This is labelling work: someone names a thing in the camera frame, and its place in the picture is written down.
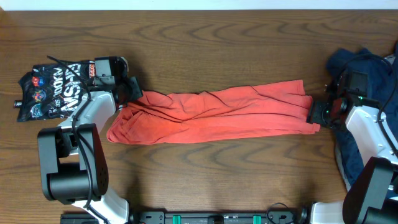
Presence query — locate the folded black printed shirt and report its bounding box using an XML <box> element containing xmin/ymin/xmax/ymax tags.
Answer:
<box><xmin>14</xmin><ymin>60</ymin><xmax>95</xmax><ymax>122</ymax></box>

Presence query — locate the red soccer t-shirt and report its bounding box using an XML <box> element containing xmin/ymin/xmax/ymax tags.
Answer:
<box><xmin>107</xmin><ymin>80</ymin><xmax>320</xmax><ymax>145</ymax></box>

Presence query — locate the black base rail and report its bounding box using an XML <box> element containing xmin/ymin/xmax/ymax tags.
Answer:
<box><xmin>60</xmin><ymin>208</ymin><xmax>312</xmax><ymax>224</ymax></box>

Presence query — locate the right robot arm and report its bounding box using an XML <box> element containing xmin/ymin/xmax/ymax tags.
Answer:
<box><xmin>307</xmin><ymin>70</ymin><xmax>397</xmax><ymax>224</ymax></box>

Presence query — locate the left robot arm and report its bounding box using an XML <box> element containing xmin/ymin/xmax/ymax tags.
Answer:
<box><xmin>37</xmin><ymin>56</ymin><xmax>143</xmax><ymax>223</ymax></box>

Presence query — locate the navy blue shirt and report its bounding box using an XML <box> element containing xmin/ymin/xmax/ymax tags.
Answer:
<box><xmin>326</xmin><ymin>48</ymin><xmax>397</xmax><ymax>190</ymax></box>

